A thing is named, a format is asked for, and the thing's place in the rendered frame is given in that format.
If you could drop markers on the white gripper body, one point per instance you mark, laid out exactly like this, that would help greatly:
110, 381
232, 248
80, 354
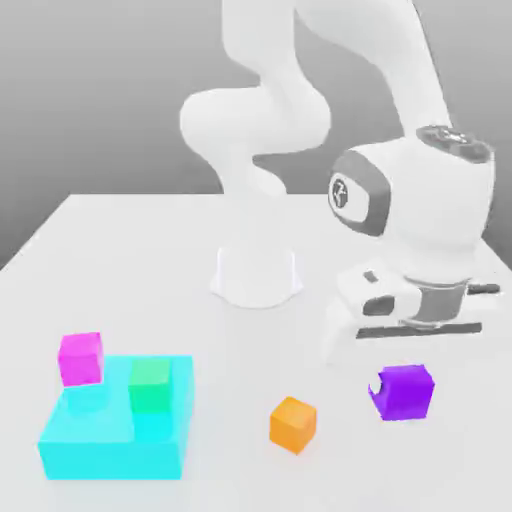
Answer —
416, 348

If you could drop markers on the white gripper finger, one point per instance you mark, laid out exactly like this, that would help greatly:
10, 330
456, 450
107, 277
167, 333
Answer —
374, 387

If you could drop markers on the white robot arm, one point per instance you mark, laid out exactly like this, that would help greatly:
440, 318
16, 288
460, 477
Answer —
432, 208

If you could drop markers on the small purple cube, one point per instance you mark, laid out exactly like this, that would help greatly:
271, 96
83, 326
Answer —
406, 394

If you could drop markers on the small orange cube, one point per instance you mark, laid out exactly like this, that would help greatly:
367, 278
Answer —
292, 426

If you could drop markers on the small green cube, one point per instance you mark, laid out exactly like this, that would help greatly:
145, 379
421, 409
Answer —
148, 386

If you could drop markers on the small magenta cube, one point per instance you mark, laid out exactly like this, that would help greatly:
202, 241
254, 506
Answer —
80, 360

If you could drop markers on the large cyan box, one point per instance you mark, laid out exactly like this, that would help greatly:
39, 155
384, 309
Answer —
108, 456

